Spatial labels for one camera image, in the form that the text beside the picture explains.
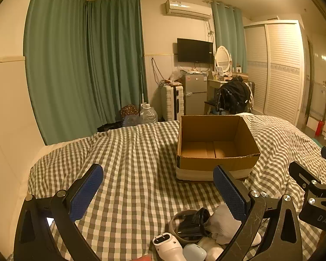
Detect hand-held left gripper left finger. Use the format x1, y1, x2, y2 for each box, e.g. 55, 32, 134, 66
13, 164, 104, 261

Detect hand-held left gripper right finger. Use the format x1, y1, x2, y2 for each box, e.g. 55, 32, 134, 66
212, 164, 303, 261

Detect cardboard box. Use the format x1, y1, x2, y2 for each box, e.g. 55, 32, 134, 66
176, 115, 261, 181

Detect white cloth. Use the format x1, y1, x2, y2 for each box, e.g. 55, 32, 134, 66
206, 204, 243, 244

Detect black glossy object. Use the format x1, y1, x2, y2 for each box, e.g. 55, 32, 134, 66
176, 207, 211, 237

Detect white plush toy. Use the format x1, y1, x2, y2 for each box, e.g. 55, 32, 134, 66
197, 231, 262, 261

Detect white tape roll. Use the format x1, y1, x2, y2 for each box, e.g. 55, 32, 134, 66
168, 209, 207, 246

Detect light blue earbud case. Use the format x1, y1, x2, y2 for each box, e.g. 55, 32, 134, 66
183, 243, 207, 261

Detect checkered bed blanket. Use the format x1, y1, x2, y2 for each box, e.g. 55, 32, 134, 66
27, 113, 326, 261

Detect white handheld device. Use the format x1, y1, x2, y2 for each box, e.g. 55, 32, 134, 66
152, 232, 186, 261

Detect brown patterned bag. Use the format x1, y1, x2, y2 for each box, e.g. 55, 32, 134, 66
120, 105, 140, 118

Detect clear water jug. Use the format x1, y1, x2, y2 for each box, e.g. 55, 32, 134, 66
139, 103, 158, 124

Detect black jacket on chair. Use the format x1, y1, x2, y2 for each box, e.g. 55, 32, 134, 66
215, 77, 252, 115

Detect white louvred wardrobe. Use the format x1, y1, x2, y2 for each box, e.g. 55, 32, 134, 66
244, 20, 306, 127

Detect silver mini fridge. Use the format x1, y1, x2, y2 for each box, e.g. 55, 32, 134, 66
181, 72, 208, 116

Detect white suitcase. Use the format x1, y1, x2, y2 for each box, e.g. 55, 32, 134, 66
160, 84, 185, 121

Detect wooden dressing table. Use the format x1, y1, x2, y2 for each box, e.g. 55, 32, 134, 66
204, 71, 249, 115

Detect green curtain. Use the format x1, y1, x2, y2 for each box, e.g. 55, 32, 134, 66
85, 0, 148, 127
210, 0, 248, 77
24, 0, 90, 146

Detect white oval mirror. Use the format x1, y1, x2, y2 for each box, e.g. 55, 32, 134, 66
215, 46, 232, 74

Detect white air conditioner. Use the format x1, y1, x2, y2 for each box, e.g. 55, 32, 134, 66
163, 0, 213, 20

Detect wall cables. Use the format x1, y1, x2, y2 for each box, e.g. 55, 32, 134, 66
151, 57, 167, 85

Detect black wall television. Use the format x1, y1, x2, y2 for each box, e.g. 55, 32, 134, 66
177, 38, 214, 63

